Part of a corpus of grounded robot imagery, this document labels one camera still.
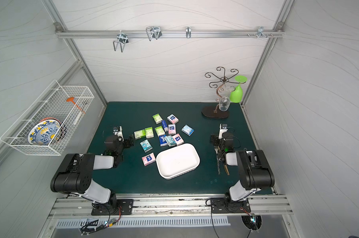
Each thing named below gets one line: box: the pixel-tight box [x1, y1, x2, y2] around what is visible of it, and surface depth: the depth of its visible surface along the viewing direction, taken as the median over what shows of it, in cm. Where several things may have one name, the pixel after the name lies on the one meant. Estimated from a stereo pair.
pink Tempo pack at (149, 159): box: [141, 152, 157, 167], surface depth 90 cm
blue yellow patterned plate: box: [27, 119, 60, 146], surface depth 63 cm
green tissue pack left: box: [133, 129, 147, 140], surface depth 101 cm
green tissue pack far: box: [152, 113, 164, 125], surface depth 110 cm
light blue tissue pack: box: [180, 123, 195, 137], surface depth 103 cm
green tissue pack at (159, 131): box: [154, 125, 166, 137], surface depth 103 cm
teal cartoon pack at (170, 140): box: [164, 134, 178, 147], surface depth 97 cm
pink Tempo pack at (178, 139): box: [172, 133, 185, 146], surface depth 99 cm
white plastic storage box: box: [156, 143, 201, 180], surface depth 90 cm
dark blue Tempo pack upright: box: [161, 119, 169, 133], surface depth 103 cm
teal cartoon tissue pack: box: [139, 138, 154, 154], surface depth 95 cm
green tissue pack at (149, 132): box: [144, 126, 155, 139], surface depth 103 cm
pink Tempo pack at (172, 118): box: [166, 113, 180, 125], surface depth 110 cm
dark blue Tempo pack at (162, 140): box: [158, 134, 169, 147], surface depth 98 cm
